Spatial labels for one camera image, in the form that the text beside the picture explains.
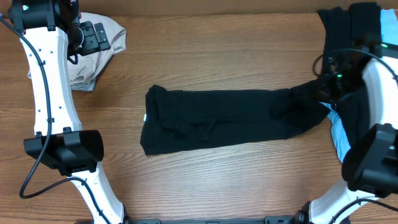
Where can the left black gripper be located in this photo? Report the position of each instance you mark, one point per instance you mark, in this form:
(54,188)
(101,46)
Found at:
(94,37)

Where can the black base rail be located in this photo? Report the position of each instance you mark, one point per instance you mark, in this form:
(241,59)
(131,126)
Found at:
(267,220)

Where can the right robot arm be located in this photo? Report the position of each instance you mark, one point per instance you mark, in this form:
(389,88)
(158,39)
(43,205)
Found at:
(369,170)

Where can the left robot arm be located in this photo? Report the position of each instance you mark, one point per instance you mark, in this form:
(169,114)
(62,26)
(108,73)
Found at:
(53,37)

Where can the grey folded garment under trousers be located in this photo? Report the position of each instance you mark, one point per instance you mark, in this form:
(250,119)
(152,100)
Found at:
(85,86)

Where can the light blue garment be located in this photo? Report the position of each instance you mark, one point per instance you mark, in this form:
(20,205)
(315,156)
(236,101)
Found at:
(389,34)

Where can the black t-shirt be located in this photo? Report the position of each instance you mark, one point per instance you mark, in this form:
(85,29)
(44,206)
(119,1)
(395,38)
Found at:
(187,120)

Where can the black knit garment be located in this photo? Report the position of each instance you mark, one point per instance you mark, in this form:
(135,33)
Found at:
(345,29)

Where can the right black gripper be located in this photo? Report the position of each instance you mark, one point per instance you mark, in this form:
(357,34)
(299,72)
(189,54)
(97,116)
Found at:
(325,91)

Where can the beige folded trousers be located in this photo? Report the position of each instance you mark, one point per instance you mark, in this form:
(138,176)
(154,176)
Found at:
(83,75)

